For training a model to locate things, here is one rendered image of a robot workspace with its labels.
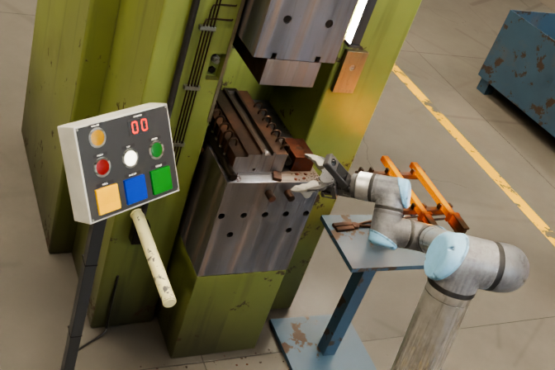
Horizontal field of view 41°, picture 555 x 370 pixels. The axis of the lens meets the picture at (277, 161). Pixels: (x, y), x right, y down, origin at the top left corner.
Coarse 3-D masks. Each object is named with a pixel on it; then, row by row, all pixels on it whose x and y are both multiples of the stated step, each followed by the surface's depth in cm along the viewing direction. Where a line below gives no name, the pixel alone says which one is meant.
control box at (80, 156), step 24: (96, 120) 207; (120, 120) 211; (144, 120) 217; (168, 120) 225; (72, 144) 202; (120, 144) 212; (144, 144) 218; (168, 144) 226; (72, 168) 205; (96, 168) 206; (120, 168) 212; (144, 168) 219; (72, 192) 208; (120, 192) 213; (168, 192) 227; (96, 216) 207
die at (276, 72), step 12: (240, 48) 248; (252, 60) 240; (264, 60) 233; (276, 60) 233; (288, 60) 235; (252, 72) 240; (264, 72) 234; (276, 72) 236; (288, 72) 238; (300, 72) 239; (312, 72) 241; (264, 84) 237; (276, 84) 239; (288, 84) 241; (300, 84) 243; (312, 84) 245
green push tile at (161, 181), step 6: (162, 168) 223; (168, 168) 225; (150, 174) 221; (156, 174) 222; (162, 174) 223; (168, 174) 226; (156, 180) 222; (162, 180) 224; (168, 180) 226; (156, 186) 222; (162, 186) 224; (168, 186) 226; (156, 192) 222
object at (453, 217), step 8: (416, 168) 288; (416, 176) 287; (424, 176) 285; (424, 184) 283; (432, 184) 281; (432, 192) 278; (440, 200) 274; (448, 208) 271; (448, 216) 267; (456, 216) 266; (456, 224) 266; (464, 224) 263; (456, 232) 264; (464, 232) 262
